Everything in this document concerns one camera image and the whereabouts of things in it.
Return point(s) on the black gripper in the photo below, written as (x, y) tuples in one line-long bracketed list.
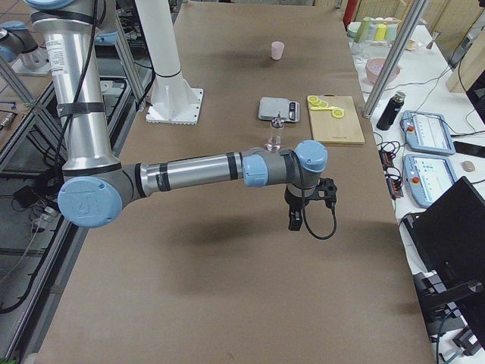
[(292, 199)]

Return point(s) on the glass sauce bottle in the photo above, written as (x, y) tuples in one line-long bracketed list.
[(275, 138)]

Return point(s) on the pink plastic cup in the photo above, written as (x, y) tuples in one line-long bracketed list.
[(277, 49)]

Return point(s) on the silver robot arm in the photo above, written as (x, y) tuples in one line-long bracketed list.
[(96, 185)]

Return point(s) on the silver kitchen scale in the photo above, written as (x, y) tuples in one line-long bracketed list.
[(270, 107)]

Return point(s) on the green cup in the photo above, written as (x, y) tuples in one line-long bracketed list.
[(362, 32)]

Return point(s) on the yellow cup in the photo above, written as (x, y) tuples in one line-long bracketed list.
[(380, 32)]

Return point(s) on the wooden cutting board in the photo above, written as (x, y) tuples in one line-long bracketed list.
[(329, 130)]

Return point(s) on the black power strip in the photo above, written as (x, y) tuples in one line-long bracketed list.
[(392, 174)]

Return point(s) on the yellow plastic knife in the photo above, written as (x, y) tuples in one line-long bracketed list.
[(321, 108)]

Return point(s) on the lemon slice near knife tip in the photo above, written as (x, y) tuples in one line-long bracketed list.
[(337, 113)]

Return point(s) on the lower teach pendant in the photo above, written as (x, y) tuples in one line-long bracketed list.
[(428, 177)]

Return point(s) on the teach pendant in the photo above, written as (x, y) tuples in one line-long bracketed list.
[(427, 132), (428, 177)]

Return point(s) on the black laptop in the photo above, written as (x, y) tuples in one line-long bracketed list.
[(449, 235)]

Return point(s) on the black water bottle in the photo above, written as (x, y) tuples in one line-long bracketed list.
[(391, 110)]

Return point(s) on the upper teach pendant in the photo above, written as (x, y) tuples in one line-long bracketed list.
[(427, 132)]

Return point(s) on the pink bowl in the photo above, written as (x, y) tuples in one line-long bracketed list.
[(374, 67)]

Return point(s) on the black smartphone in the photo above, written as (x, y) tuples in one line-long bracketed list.
[(469, 149)]

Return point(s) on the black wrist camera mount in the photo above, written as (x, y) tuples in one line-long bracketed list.
[(325, 190)]

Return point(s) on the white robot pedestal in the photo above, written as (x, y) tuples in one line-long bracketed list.
[(173, 100)]

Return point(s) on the aluminium frame post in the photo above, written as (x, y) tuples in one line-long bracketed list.
[(406, 29)]

